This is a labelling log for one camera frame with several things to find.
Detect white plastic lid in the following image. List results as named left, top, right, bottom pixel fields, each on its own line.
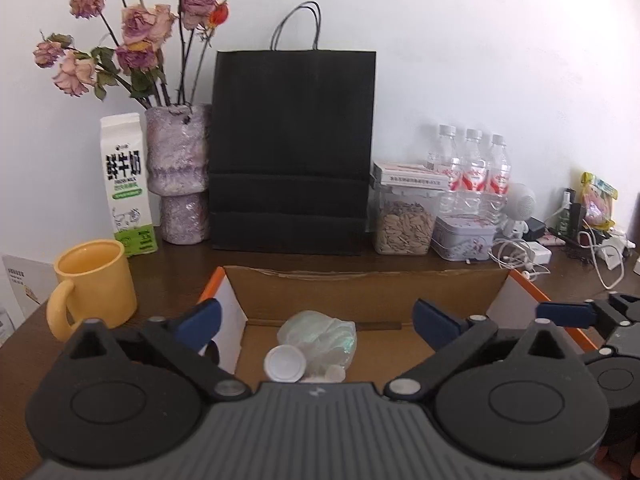
left=264, top=344, right=307, bottom=384

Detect green plastic bag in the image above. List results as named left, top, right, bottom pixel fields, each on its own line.
left=277, top=310, right=358, bottom=382

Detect white charger block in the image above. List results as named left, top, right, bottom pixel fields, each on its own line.
left=524, top=242, right=552, bottom=266

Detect orange cardboard box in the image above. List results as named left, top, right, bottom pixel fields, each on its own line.
left=197, top=264, right=601, bottom=386

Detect black power adapter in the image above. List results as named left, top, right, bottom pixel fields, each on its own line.
left=523, top=217, right=547, bottom=242

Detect grey printed tin box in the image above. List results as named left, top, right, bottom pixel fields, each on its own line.
left=431, top=216, right=497, bottom=262

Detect yellow ceramic mug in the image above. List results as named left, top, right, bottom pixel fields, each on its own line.
left=46, top=240, right=138, bottom=342

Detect white robot toy speaker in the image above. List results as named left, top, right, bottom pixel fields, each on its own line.
left=500, top=183, right=536, bottom=240

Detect colourful snack bag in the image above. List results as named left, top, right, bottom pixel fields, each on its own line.
left=580, top=172, right=618, bottom=231

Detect clear jar of seeds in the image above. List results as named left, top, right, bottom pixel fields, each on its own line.
left=374, top=184, right=440, bottom=256

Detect white milk carton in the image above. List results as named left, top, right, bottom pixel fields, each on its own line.
left=100, top=113, right=157, bottom=257

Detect water bottle middle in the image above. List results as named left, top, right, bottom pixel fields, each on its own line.
left=454, top=128, right=488, bottom=216

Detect water bottle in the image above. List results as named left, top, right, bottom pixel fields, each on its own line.
left=482, top=134, right=512, bottom=224
left=427, top=125, right=461, bottom=216
left=454, top=128, right=488, bottom=216

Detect water bottle right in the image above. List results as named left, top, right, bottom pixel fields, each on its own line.
left=482, top=134, right=512, bottom=224

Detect white leaflet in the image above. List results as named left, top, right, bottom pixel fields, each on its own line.
left=1, top=255, right=58, bottom=330

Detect flat white box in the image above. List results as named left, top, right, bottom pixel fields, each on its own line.
left=372, top=162, right=449, bottom=191

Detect water bottle left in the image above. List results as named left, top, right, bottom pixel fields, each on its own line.
left=427, top=125, right=461, bottom=216

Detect purple textured vase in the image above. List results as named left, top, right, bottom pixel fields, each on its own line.
left=145, top=105, right=209, bottom=245

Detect black paper shopping bag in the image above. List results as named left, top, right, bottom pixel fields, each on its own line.
left=208, top=28, right=376, bottom=255

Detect dried pink rose bouquet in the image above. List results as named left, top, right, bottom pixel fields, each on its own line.
left=32, top=0, right=230, bottom=110

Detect white wired earphones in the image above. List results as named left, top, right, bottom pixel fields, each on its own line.
left=488, top=238, right=551, bottom=282

